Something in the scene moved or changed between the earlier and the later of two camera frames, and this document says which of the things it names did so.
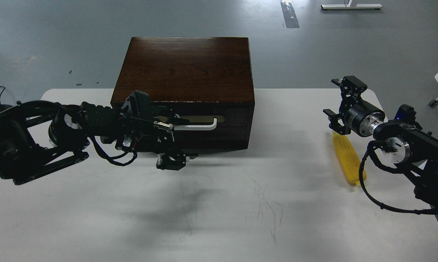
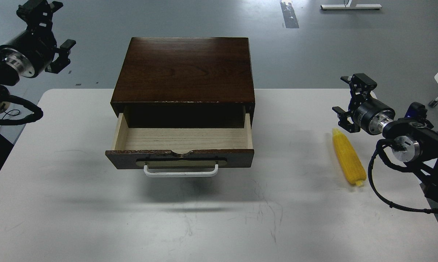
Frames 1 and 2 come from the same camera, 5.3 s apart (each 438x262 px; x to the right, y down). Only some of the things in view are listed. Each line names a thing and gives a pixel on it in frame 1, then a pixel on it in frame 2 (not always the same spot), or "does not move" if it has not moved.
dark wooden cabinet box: (210, 80) does not move
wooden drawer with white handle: (211, 118) → (180, 152)
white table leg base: (347, 6) does not move
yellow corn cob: (350, 157) does not move
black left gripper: (148, 134) → (30, 51)
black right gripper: (362, 116) → (371, 114)
